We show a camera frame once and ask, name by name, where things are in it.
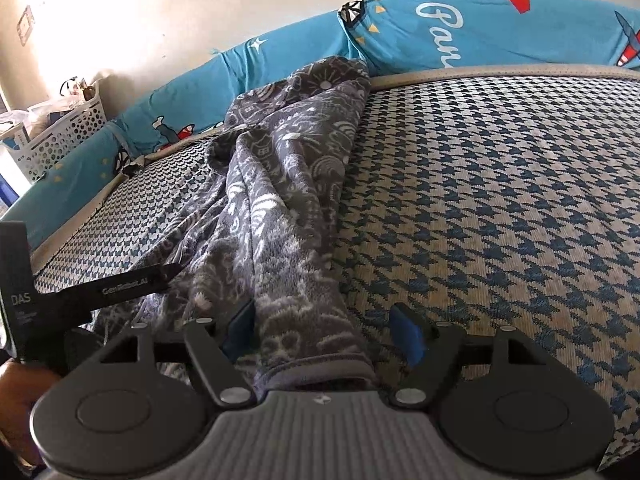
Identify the wall switch plate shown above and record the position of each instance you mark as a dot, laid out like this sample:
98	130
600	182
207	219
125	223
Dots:
25	25

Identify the blue printed bed bumper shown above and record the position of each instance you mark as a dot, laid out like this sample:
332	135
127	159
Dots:
300	50

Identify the blue houndstooth bed mat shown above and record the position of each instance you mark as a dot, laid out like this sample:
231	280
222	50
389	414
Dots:
500	210

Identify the person's left hand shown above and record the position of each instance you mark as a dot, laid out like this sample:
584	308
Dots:
17	410

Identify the white blue cardboard box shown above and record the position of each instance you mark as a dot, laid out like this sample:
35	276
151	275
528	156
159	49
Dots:
17	140

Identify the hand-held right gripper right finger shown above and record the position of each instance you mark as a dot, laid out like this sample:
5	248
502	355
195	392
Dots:
407	332

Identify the grey patterned fleece garment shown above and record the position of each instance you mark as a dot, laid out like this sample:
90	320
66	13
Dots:
280	185

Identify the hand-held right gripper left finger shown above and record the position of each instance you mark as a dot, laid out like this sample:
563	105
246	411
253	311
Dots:
240	327

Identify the white perforated plastic basket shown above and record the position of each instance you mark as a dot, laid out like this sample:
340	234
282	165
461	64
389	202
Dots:
65	130

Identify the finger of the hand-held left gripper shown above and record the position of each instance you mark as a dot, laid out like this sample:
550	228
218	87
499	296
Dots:
120	287

